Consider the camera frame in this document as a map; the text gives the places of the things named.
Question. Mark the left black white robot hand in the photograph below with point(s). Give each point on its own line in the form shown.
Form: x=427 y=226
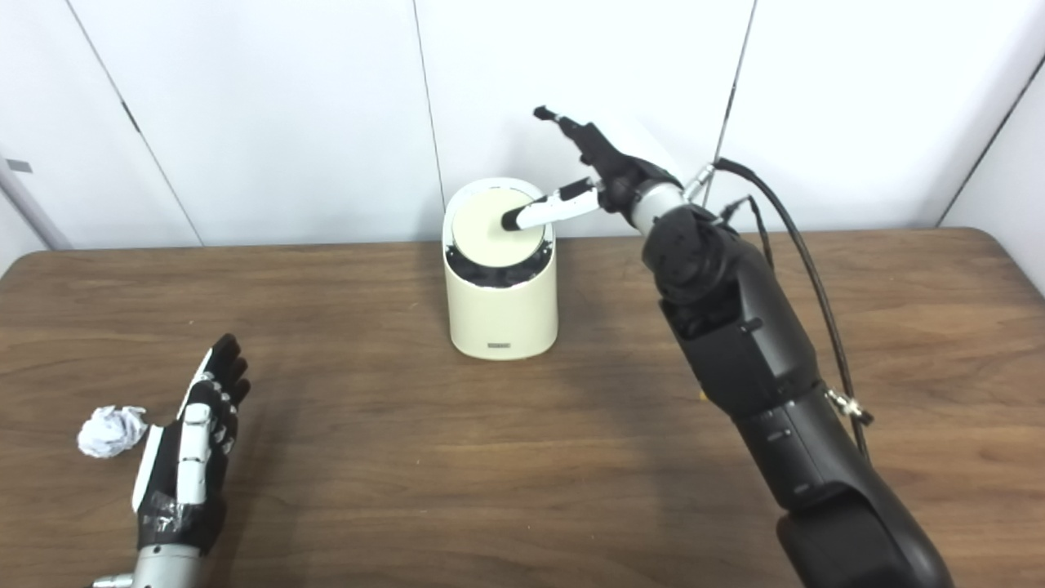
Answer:
x=192 y=457

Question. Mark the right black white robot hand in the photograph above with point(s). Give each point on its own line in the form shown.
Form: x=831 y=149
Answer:
x=620 y=175

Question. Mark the white paper ball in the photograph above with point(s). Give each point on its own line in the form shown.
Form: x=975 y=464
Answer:
x=110 y=431

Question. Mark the cream round bin lid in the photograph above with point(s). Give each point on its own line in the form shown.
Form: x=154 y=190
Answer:
x=482 y=237

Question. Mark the black bin liner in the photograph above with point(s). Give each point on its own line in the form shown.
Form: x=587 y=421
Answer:
x=498 y=276

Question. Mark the cream-colored round bin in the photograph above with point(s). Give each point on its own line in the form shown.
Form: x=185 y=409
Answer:
x=502 y=318

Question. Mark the grey wall post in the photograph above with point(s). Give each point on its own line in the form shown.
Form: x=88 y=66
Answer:
x=33 y=212

